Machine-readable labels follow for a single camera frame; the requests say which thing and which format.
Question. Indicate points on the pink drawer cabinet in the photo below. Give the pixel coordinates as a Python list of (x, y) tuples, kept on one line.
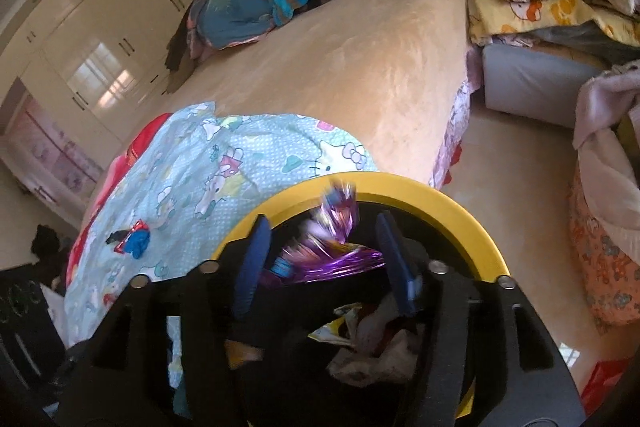
[(50, 147)]

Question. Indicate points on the dark olive clothing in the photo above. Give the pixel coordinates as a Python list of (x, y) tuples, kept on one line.
[(177, 57)]

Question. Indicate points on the grey folded cloth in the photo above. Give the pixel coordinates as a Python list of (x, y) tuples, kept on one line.
[(590, 42)]

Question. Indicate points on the red plastic bag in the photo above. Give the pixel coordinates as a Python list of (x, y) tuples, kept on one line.
[(605, 382)]

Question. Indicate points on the floral bed skirt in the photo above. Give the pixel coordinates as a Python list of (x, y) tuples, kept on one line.
[(452, 132)]

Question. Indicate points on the dark cloth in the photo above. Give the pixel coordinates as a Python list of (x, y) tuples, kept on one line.
[(47, 242)]

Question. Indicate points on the pale pink cloth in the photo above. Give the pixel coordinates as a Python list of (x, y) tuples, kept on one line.
[(600, 107)]

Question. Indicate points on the red and blue snack wrapper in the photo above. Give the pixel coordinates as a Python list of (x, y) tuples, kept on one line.
[(136, 239)]

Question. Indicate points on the cream wardrobe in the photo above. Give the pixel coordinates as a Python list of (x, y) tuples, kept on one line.
[(100, 32)]

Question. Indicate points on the yellow cartoon blanket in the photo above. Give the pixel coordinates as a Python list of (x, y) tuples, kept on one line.
[(555, 14)]

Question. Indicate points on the cat print blanket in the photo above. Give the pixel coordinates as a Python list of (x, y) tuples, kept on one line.
[(200, 167)]

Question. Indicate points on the teal floral cloth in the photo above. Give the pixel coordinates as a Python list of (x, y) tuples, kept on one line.
[(230, 17)]

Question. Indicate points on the grey box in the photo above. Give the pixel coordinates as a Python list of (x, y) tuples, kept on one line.
[(530, 82)]

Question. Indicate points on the bed with beige cover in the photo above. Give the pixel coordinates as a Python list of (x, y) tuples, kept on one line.
[(350, 57)]

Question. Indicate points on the yellow and white wrapper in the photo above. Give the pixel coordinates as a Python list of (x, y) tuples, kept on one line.
[(330, 332)]

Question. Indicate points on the purple foil wrapper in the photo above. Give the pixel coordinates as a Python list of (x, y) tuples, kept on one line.
[(325, 257)]

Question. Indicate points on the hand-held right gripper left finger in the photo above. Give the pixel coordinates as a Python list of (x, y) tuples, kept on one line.
[(250, 267)]

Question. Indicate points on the yellow rimmed bin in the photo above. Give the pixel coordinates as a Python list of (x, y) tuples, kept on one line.
[(400, 189)]

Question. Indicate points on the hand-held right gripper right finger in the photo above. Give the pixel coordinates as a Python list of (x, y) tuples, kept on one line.
[(395, 257)]

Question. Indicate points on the orange printed cloth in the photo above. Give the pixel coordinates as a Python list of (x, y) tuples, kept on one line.
[(605, 267)]

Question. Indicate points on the black wrapper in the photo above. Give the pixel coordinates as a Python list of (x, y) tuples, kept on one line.
[(117, 236)]

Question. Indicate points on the white plastic bag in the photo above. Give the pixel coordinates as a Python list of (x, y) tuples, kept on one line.
[(370, 357)]

